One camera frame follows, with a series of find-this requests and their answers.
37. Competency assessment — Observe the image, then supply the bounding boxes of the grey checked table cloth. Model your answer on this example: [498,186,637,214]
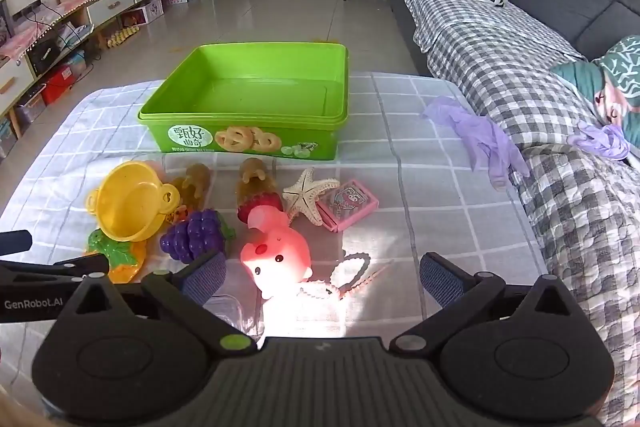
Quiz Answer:
[0,71,608,408]

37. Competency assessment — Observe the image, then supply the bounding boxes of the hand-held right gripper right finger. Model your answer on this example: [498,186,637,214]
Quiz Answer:
[390,252,587,355]

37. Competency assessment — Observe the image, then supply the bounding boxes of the yellow toy pot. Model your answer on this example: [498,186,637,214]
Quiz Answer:
[84,161,180,243]

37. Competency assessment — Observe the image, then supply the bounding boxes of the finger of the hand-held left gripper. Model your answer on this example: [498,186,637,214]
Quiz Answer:
[49,253,110,279]
[0,230,34,258]

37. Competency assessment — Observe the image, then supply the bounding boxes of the red storage box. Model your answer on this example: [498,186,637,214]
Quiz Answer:
[42,77,71,105]

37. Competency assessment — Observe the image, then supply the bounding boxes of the purple glove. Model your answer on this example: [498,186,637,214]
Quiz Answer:
[421,96,532,192]
[567,122,632,160]

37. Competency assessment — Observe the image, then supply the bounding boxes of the clear plastic case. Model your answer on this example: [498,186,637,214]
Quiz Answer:
[202,294,261,340]

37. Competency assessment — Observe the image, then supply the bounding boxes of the green plastic box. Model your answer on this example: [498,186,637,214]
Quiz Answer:
[137,43,349,162]

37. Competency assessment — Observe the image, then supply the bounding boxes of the green patterned blanket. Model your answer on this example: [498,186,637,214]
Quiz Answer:
[550,34,640,168]

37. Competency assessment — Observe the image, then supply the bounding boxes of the beige starfish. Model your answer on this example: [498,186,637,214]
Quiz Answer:
[281,168,341,226]

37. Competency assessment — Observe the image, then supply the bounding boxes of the pink card box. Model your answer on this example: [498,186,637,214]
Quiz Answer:
[317,179,379,233]

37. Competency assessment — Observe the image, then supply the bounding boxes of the row of yellow figurines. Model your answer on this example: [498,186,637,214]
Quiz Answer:
[106,27,140,50]

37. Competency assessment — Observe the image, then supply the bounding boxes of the pink animal toy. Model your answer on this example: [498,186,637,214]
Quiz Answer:
[239,204,393,303]

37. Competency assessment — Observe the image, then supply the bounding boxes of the amber hand-shaped toy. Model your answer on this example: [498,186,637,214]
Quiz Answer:
[236,157,281,206]
[170,163,212,212]

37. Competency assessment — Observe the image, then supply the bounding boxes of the purple toy grapes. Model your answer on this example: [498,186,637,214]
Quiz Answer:
[160,208,236,264]

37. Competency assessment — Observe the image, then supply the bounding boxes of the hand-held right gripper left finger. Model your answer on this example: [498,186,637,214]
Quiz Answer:
[55,252,258,355]

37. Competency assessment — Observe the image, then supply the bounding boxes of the pink lace cloth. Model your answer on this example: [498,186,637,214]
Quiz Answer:
[0,0,108,62]

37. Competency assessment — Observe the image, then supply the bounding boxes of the white carton with red print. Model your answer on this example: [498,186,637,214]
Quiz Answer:
[122,0,165,25]

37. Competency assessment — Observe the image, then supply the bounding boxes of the orange toy pumpkin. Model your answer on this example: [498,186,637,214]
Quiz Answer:
[82,228,148,284]

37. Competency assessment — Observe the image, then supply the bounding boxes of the white wooden cabinet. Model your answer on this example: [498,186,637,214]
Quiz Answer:
[0,0,168,158]

